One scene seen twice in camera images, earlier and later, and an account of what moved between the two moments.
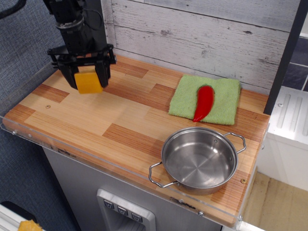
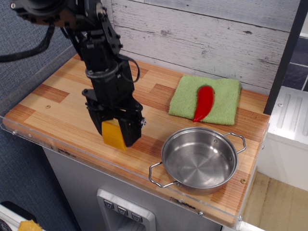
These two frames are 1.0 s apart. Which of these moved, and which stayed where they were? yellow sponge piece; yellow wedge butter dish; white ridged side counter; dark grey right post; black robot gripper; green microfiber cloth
Moved: black robot gripper; yellow wedge butter dish
Stayed: dark grey right post; yellow sponge piece; white ridged side counter; green microfiber cloth
